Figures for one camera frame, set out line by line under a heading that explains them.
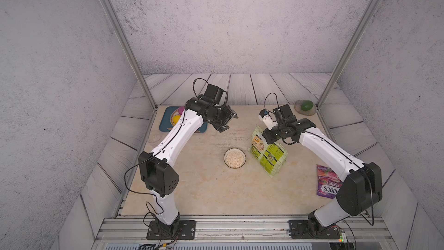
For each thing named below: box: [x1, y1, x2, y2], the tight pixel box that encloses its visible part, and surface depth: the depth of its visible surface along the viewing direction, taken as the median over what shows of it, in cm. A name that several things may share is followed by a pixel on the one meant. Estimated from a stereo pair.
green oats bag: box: [248, 125, 288, 178], surface depth 86 cm
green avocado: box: [300, 100, 314, 112], surface depth 120 cm
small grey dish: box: [294, 99, 317, 116], surface depth 121 cm
